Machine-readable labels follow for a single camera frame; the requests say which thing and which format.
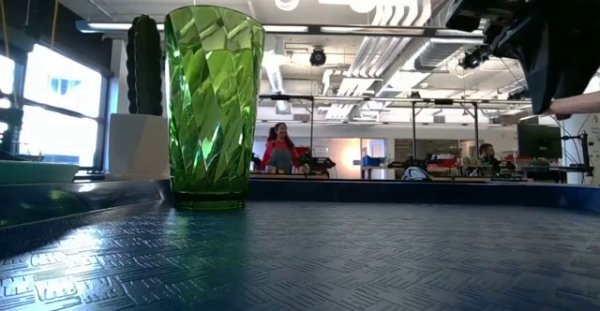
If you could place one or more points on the green faceted plastic cup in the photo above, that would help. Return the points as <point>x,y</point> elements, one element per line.
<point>213,109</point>

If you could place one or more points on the white rounded helmet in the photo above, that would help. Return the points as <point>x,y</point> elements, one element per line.
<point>415,174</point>

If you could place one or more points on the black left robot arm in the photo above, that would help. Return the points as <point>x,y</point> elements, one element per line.
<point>10,128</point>

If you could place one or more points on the black computer monitor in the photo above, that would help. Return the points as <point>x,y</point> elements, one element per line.
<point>539,141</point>

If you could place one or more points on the green cactus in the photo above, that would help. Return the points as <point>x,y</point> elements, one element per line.
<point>146,67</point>

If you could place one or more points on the black background robot arm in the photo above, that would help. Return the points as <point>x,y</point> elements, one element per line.
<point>319,163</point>

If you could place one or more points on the black overhead frame bar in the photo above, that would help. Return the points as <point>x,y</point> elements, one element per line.
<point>300,30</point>

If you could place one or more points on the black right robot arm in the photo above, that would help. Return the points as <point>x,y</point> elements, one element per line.
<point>558,30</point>

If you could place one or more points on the black dome ceiling camera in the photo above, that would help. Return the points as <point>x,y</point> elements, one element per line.
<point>318,57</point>

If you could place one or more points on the person's forearm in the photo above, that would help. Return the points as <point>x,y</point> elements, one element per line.
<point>583,102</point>

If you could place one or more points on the white hexagonal plant pot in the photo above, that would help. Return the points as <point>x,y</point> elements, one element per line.
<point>138,147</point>

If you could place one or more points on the large bright window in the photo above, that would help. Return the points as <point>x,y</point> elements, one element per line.
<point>61,109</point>

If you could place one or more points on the silver ventilation duct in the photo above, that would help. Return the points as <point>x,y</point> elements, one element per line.
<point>440,53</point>

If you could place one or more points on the person's hand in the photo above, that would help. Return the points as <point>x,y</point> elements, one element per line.
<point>558,110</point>

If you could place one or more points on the black ceiling camera cluster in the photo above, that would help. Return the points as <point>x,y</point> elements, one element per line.
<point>474,58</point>

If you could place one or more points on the person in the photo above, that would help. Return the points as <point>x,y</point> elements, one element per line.
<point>487,154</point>
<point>280,154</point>

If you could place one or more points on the blue storage bin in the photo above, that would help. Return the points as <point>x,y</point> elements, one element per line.
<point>372,161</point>

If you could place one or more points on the black background workstation frame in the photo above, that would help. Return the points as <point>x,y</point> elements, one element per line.
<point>311,123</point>

